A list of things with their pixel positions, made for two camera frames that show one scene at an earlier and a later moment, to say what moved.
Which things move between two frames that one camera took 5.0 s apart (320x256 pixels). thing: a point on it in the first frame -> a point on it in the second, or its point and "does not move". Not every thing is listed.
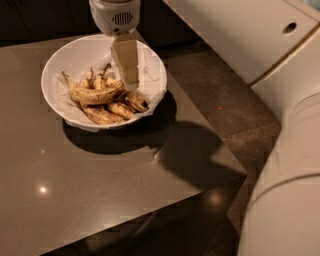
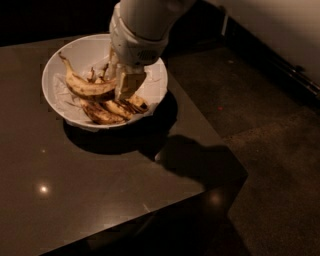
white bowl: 76,55 does not move
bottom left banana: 101,116 does not move
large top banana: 86,96 -> 87,87
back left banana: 91,81 does not move
